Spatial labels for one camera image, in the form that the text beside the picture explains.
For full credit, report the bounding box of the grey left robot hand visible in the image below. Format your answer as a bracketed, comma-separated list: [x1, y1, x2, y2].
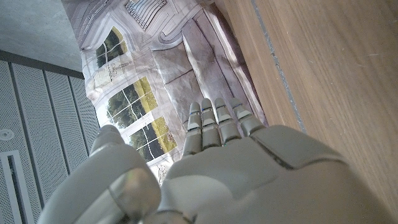
[37, 97, 398, 224]

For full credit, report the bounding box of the printed sofa room backdrop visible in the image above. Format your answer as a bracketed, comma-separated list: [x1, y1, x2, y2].
[60, 0, 270, 187]

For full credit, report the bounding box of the white ceiling slot diffuser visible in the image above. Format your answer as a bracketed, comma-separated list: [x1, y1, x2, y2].
[0, 150, 35, 224]

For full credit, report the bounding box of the round white ceiling detector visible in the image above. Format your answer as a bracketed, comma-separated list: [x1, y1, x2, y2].
[0, 129, 16, 141]

